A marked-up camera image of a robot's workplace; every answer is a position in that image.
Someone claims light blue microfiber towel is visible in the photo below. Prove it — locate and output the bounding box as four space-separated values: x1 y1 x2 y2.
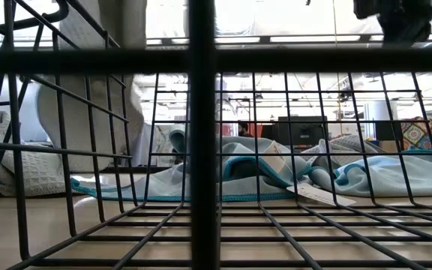
286 149 432 208
70 123 305 203

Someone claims white pillar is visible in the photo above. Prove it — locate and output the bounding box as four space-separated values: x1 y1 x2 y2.
364 100 399 142

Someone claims brown cardboard box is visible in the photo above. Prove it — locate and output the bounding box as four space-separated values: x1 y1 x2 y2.
379 140 401 153

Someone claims black monitor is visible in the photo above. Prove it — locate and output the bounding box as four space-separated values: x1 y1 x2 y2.
271 115 329 151

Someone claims person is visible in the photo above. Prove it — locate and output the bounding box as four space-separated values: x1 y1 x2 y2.
237 121 254 138

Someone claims grey cloth cover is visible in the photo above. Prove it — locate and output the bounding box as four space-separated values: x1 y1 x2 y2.
131 123 164 168

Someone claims black wire basket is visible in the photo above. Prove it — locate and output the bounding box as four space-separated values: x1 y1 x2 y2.
0 0 71 226
0 0 432 270

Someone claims black aluminium table frame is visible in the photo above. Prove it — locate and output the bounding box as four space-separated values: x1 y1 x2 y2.
69 166 172 175

